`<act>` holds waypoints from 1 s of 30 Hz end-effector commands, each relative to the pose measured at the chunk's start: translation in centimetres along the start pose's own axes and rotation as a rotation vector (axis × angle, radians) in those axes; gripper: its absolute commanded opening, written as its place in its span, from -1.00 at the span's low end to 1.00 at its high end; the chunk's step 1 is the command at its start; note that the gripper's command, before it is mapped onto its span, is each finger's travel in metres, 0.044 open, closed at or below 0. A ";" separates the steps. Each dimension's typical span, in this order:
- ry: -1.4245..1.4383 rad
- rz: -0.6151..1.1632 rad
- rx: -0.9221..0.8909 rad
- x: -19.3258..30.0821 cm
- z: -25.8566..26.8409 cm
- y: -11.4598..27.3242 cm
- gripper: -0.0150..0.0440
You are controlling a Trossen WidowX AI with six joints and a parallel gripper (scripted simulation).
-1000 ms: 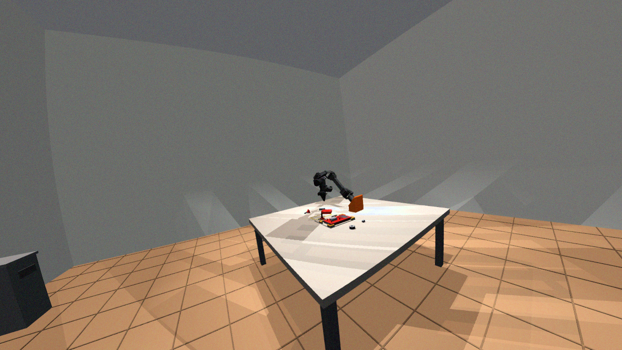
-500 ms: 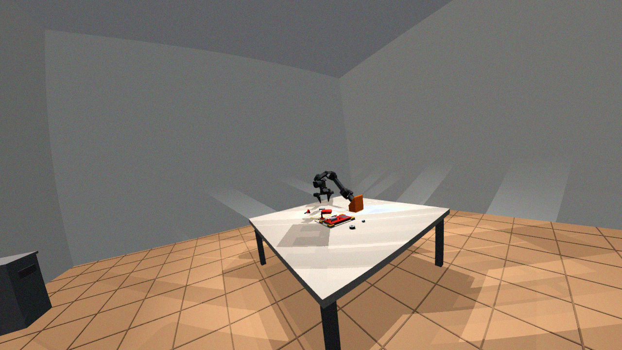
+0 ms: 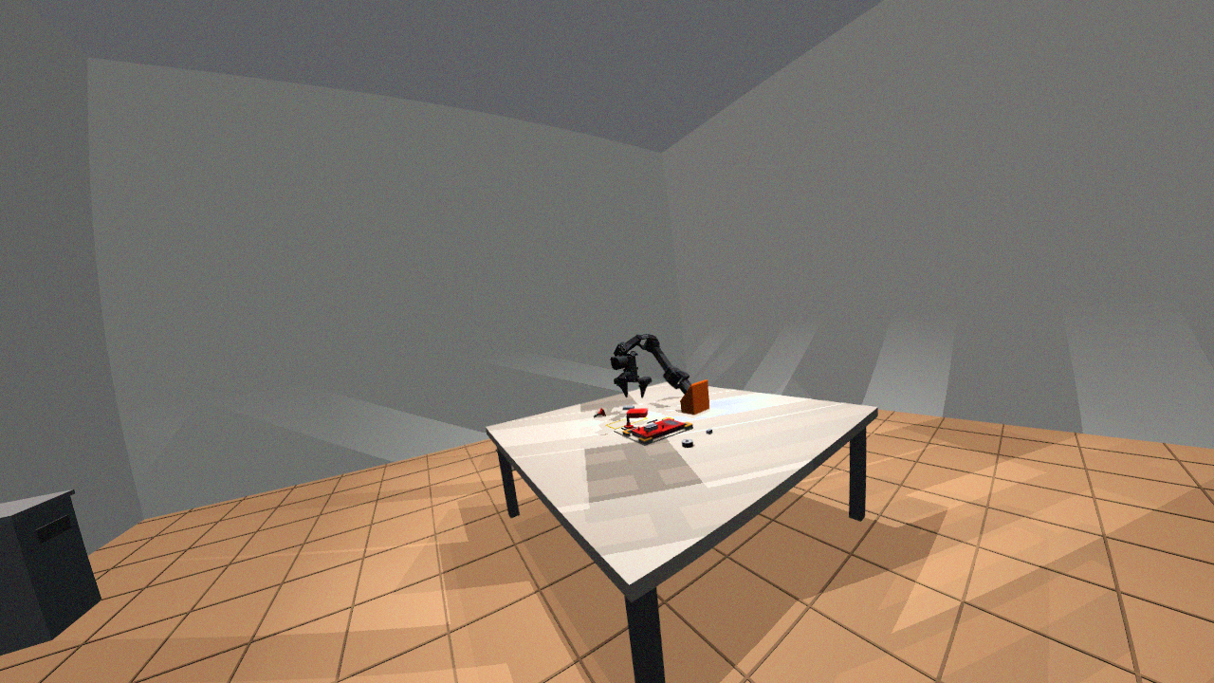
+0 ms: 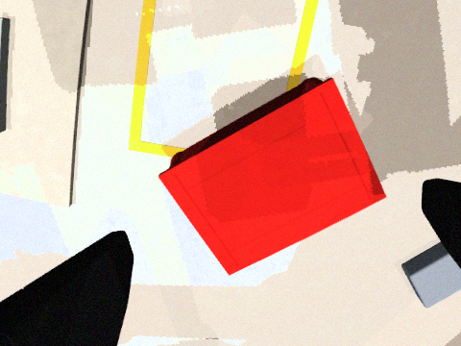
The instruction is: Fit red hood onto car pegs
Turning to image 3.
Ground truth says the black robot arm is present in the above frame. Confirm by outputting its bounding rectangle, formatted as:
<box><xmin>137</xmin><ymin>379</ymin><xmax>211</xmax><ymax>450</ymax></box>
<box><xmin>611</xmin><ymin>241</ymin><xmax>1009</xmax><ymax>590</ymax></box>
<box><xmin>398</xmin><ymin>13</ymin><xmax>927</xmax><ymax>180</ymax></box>
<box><xmin>609</xmin><ymin>334</ymin><xmax>692</xmax><ymax>394</ymax></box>

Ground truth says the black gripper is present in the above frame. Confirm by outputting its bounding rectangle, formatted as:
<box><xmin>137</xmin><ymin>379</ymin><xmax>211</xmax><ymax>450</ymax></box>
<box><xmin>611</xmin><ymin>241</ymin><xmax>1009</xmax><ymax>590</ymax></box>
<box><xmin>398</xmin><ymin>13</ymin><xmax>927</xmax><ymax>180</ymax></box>
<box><xmin>614</xmin><ymin>366</ymin><xmax>652</xmax><ymax>398</ymax></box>

